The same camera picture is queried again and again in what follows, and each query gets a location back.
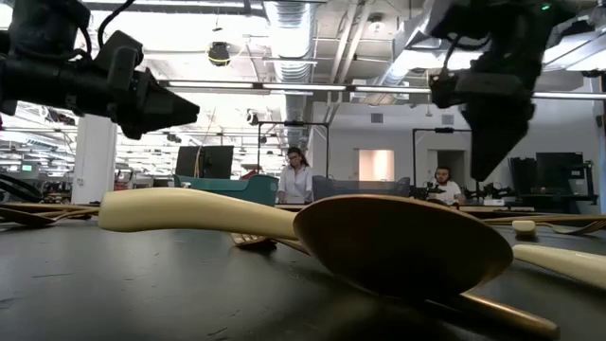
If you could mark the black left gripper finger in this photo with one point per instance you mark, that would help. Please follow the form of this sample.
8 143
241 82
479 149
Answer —
161 111

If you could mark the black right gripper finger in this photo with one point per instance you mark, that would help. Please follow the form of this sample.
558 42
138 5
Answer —
490 142

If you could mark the gold spoon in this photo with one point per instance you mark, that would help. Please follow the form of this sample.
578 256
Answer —
402 246
23 218

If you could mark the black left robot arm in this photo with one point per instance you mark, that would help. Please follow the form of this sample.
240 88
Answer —
47 28

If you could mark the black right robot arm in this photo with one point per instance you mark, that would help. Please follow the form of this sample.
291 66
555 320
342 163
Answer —
497 19

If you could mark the black background robot arms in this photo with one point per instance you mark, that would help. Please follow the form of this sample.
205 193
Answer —
492 192

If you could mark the person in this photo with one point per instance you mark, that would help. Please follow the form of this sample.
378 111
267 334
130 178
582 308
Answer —
296 182
450 189

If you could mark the white pillar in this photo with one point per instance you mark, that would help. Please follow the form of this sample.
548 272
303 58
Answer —
94 161

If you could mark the black monitor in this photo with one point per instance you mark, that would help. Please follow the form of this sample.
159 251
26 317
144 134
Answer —
558 170
213 161

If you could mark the red cart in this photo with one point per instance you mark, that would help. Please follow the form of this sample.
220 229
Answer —
122 180

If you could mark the black hanging dome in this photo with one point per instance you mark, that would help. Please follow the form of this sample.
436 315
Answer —
219 56

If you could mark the black ceiling lamp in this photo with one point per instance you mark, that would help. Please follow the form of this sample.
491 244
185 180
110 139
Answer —
252 118

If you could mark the green exit sign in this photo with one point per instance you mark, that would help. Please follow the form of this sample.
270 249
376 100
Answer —
27 167

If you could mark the teal plastic bin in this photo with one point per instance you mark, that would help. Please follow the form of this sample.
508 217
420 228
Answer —
255 189

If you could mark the dark grey plastic bin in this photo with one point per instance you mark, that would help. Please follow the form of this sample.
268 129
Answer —
360 187

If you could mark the long ceiling light bar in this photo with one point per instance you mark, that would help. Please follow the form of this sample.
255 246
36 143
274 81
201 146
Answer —
303 87

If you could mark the grey wall vent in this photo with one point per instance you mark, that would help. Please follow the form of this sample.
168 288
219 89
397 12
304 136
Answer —
447 119
376 118

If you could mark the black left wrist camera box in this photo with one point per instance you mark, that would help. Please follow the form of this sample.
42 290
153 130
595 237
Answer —
120 54

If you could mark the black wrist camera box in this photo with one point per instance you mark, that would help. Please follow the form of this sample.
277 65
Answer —
442 90
120 54

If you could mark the black metal frame stand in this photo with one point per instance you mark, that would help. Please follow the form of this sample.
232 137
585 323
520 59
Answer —
293 123
442 130

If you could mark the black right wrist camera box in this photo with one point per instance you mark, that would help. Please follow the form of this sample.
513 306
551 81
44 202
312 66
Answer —
442 90

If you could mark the lit wall window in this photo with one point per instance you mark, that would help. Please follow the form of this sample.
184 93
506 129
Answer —
376 166

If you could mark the silver ribbed air duct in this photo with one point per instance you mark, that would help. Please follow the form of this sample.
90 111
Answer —
291 42

